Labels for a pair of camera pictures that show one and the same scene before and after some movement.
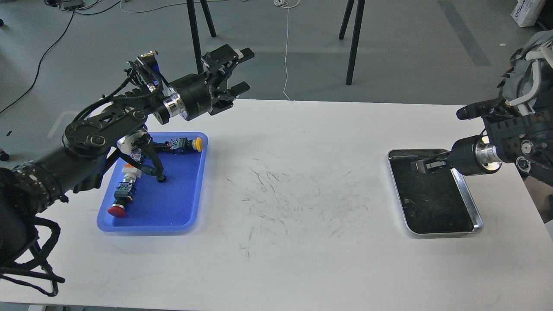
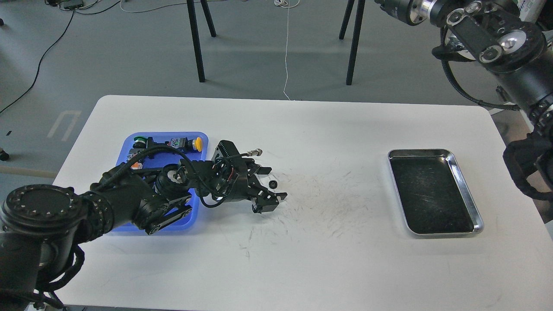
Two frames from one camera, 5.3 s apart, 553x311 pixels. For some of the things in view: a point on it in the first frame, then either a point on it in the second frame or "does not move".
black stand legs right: x=355 y=32 does not move
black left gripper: x=194 y=95 → x=227 y=178
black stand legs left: x=190 y=4 does not move
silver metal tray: x=435 y=203 does not move
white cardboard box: x=526 y=12 does not move
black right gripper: x=470 y=156 → x=412 y=12
